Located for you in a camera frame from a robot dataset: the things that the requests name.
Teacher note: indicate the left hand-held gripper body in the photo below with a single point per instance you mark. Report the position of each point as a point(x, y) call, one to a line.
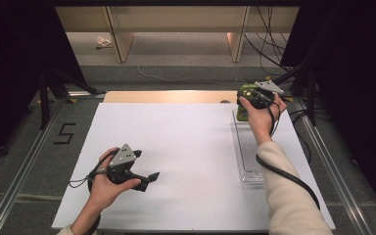
point(122, 158)

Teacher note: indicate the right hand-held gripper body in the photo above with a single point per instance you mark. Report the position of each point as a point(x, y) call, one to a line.
point(264, 93)

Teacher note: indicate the green snack packet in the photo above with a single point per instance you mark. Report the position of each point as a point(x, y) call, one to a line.
point(244, 111)

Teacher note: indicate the clear plastic tray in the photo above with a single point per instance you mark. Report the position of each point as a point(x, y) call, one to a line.
point(248, 153)

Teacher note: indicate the person's right hand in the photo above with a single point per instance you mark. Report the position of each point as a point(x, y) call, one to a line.
point(262, 120)

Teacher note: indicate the person's left hand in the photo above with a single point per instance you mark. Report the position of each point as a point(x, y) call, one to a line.
point(106, 192)

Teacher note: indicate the yellow tape piece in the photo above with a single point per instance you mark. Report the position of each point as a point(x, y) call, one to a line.
point(289, 99)
point(268, 78)
point(72, 100)

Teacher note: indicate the black metal stand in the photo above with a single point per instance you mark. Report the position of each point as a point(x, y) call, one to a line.
point(303, 84)
point(47, 94)

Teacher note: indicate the white table board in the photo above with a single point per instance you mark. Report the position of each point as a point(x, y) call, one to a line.
point(182, 147)

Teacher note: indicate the light wooden table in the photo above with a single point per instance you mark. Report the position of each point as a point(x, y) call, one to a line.
point(169, 96)

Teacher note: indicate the black curtain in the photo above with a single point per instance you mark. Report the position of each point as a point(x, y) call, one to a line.
point(359, 81)
point(13, 65)

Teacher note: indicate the crumpled white paper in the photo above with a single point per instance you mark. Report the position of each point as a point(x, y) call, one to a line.
point(103, 41)

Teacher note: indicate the light wooden desk frame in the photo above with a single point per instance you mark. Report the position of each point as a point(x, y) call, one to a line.
point(176, 19)

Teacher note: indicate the aluminium floor rail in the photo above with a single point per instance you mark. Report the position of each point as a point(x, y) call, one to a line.
point(16, 186)
point(336, 176)

